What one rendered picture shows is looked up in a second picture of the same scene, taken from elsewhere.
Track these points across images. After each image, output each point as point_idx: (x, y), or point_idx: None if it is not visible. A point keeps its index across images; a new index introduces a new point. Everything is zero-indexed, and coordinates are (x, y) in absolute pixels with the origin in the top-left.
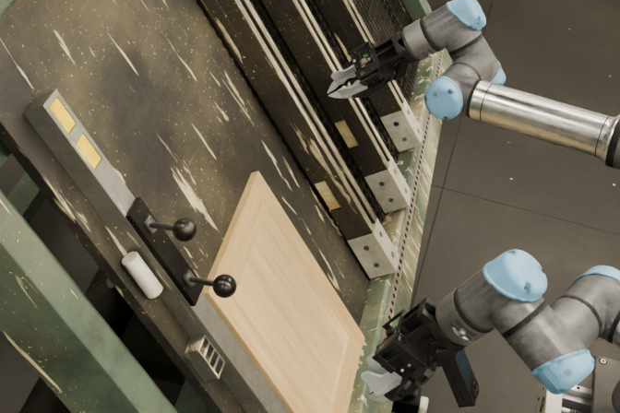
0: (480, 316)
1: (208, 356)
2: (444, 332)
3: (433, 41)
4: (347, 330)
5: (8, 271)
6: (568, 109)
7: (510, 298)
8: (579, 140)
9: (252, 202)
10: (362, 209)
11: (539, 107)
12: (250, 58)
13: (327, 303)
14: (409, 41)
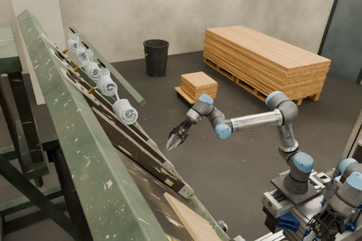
0: (359, 203)
1: None
2: (346, 215)
3: (201, 114)
4: (206, 222)
5: None
6: (263, 115)
7: None
8: (271, 122)
9: (176, 205)
10: (180, 179)
11: (255, 119)
12: (134, 153)
13: (200, 219)
14: (194, 118)
